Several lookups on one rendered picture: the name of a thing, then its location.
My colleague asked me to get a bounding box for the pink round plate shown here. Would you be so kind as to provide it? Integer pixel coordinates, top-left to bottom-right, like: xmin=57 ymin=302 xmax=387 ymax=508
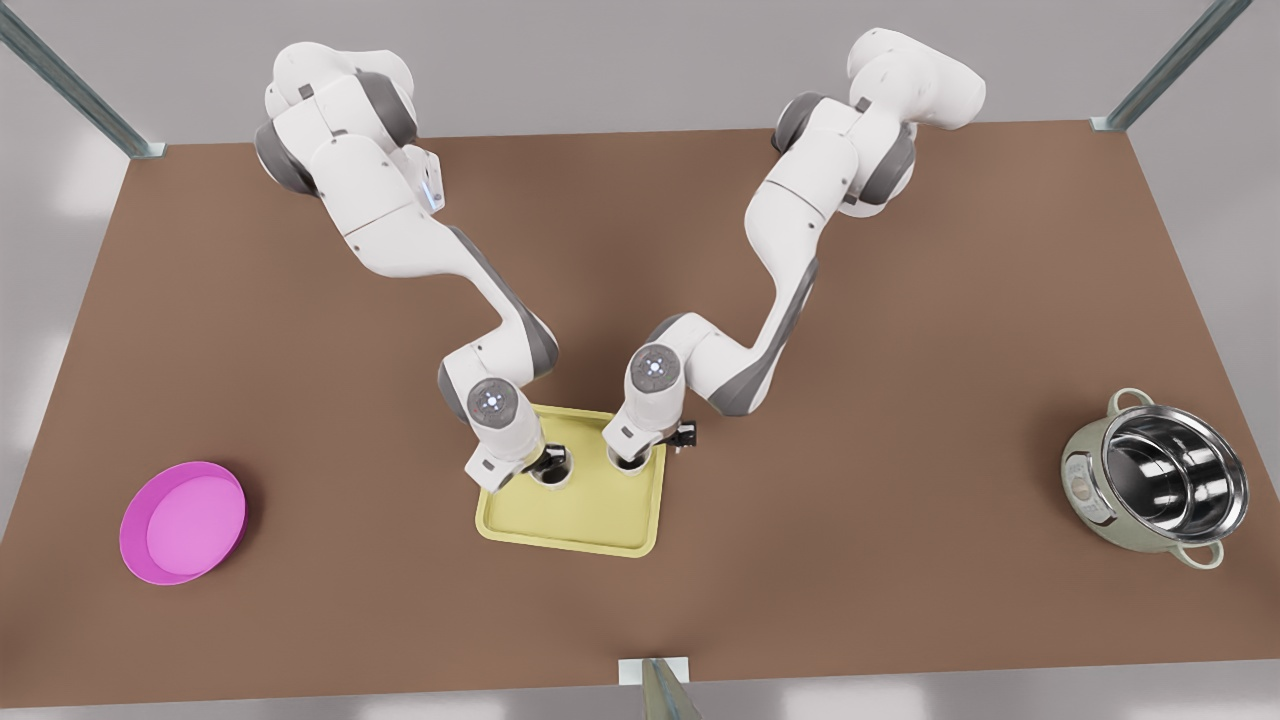
xmin=119 ymin=461 xmax=247 ymax=586

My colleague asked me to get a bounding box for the yellow-green plastic tray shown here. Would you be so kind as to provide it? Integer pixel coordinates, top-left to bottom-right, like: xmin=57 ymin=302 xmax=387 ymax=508
xmin=475 ymin=403 xmax=668 ymax=558

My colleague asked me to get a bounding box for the steel pot with handles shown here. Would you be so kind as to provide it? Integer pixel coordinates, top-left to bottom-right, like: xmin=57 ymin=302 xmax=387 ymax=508
xmin=1061 ymin=388 xmax=1250 ymax=570

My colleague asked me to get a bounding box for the silver frame post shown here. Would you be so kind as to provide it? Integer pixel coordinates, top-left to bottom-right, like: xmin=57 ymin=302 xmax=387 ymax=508
xmin=0 ymin=8 xmax=166 ymax=160
xmin=1090 ymin=0 xmax=1253 ymax=133
xmin=619 ymin=657 xmax=692 ymax=720

